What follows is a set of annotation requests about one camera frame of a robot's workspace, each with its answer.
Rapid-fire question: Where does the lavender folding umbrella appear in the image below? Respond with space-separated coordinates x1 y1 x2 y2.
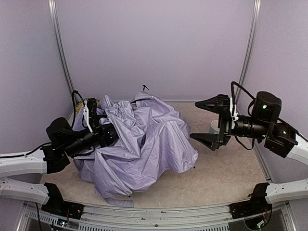
73 91 198 207

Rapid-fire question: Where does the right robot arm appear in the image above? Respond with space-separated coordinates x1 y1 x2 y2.
190 91 308 165

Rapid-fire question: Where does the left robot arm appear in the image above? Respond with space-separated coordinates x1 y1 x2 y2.
0 117 117 205

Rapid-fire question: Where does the light blue mug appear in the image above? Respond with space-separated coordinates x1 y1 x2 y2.
209 120 219 134

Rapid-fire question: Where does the yellow woven mat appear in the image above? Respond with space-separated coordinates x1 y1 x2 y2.
74 99 86 113

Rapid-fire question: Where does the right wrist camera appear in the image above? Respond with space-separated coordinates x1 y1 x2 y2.
229 97 239 122

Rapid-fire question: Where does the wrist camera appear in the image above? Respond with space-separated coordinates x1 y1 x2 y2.
83 98 97 133
229 97 239 122

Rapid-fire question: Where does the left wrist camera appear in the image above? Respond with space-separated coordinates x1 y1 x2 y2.
83 98 97 133

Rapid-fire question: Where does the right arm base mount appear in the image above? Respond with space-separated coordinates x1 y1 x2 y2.
229 200 272 219

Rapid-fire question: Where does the front aluminium rail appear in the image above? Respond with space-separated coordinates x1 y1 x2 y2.
15 203 258 231

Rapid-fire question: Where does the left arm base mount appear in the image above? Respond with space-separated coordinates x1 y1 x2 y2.
41 201 84 220

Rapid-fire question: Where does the right aluminium frame post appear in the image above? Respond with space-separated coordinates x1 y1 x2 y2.
238 0 262 84

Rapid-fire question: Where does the aluminium frame post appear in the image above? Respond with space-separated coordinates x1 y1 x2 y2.
238 0 262 84
48 0 74 95

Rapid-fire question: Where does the left aluminium frame post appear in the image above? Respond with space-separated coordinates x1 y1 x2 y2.
48 0 74 95

